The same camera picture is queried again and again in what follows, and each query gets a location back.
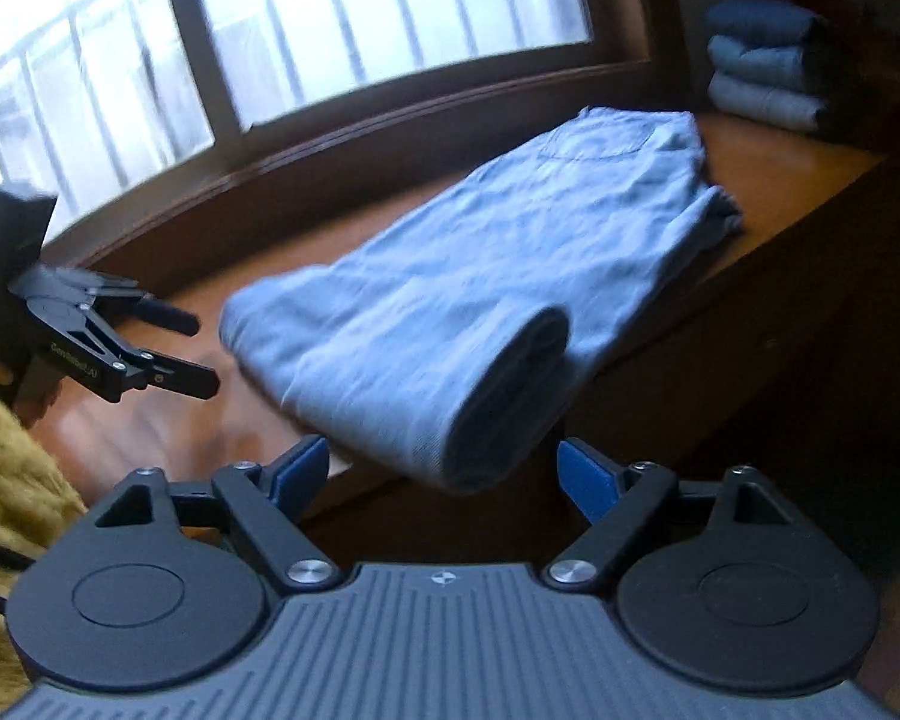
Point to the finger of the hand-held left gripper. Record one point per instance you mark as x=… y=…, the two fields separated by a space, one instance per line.
x=187 y=379
x=169 y=315

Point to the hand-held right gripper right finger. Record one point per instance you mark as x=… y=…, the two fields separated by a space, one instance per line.
x=586 y=481

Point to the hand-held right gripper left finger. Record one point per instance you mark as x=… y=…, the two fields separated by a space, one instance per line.
x=300 y=476

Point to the light blue jeans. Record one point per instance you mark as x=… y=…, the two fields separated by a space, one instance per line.
x=457 y=277

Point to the wooden window sill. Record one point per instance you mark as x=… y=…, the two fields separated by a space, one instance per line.
x=307 y=165

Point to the medium blue folded jeans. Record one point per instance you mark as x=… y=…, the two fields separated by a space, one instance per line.
x=757 y=64

